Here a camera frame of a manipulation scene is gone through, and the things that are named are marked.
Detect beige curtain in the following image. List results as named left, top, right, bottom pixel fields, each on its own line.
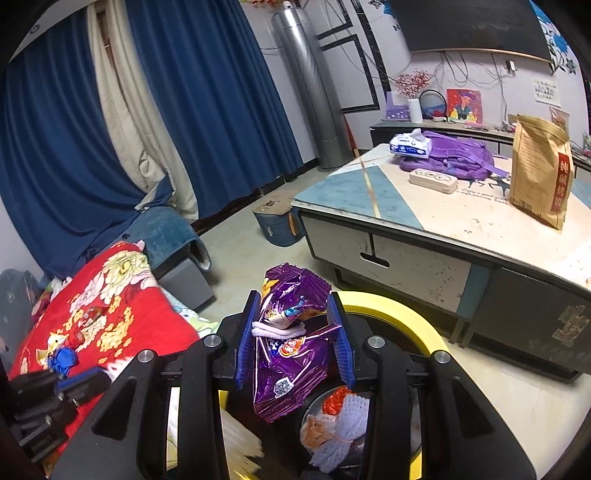
left=88, top=0, right=199, bottom=220

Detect grey fabric bag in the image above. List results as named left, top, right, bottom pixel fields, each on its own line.
left=0, top=269, right=44, bottom=324

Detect brown paper bag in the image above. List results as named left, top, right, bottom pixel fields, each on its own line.
left=509, top=114, right=574, bottom=230

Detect red stick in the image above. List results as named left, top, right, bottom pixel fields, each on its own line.
left=344, top=115, right=359, bottom=153

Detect white foam fruit net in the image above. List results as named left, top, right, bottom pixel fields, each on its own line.
left=308, top=391, right=370, bottom=472

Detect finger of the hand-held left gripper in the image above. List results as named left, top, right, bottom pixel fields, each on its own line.
left=9, top=369, right=61, bottom=400
left=55, top=368, right=112, bottom=408

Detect small white foam net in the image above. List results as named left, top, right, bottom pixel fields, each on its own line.
left=252, top=322, right=307, bottom=341

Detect red floral blanket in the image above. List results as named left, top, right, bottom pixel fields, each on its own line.
left=7, top=240, right=222, bottom=462

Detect blue bucket with cardboard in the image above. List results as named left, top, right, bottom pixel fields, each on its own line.
left=252, top=196, right=303, bottom=247

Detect white blue tissue pack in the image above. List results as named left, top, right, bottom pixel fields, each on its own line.
left=389, top=128, right=432, bottom=160

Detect red plastic bag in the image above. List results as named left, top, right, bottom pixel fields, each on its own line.
left=322, top=387, right=354, bottom=414

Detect coffee table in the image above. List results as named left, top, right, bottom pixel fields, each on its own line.
left=291, top=143, right=591, bottom=384

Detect black television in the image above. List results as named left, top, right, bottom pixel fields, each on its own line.
left=390, top=0, right=555, bottom=63

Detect silver standing air conditioner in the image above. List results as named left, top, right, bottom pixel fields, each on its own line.
left=271, top=2, right=354, bottom=172

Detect blue curtain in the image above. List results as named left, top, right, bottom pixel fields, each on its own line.
left=127, top=0, right=303, bottom=220
left=0, top=9, right=176, bottom=278

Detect grey sofa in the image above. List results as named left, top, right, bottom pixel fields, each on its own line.
left=157, top=256, right=217, bottom=315

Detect round black ornament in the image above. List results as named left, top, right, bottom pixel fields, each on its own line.
left=419, top=89, right=448, bottom=121

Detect white soft toy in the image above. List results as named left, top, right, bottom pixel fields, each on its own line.
left=46, top=276, right=75, bottom=301

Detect colourful painting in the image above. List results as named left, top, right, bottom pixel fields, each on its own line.
left=445, top=89, right=482, bottom=124

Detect purple snack packet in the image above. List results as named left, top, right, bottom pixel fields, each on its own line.
left=252, top=263, right=333, bottom=423

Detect yellow trash bin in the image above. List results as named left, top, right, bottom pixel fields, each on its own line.
left=217, top=291, right=451, bottom=480

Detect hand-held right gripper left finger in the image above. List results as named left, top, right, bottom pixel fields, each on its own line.
left=50, top=290, right=263, bottom=480

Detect pink artificial flowers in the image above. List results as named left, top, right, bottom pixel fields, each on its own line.
left=394, top=69, right=435, bottom=100

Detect purple backpack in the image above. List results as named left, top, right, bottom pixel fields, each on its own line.
left=399, top=130, right=511, bottom=181

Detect white red printed wrapper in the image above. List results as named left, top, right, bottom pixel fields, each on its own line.
left=300, top=413, right=345, bottom=452

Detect pale printed sheet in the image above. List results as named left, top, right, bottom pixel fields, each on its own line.
left=166, top=295, right=221, bottom=337

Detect small printed packet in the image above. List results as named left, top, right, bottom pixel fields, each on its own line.
left=549, top=106, right=571, bottom=134

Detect beige power strip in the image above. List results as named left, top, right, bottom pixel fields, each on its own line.
left=409, top=168, right=459, bottom=193

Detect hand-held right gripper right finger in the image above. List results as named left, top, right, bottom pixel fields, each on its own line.
left=325, top=291, right=539, bottom=480

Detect white paper wall notice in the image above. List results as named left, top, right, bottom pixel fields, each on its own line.
left=532, top=76, right=560, bottom=104

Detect blue wrapper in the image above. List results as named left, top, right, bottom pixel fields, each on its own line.
left=48, top=348, right=77, bottom=376

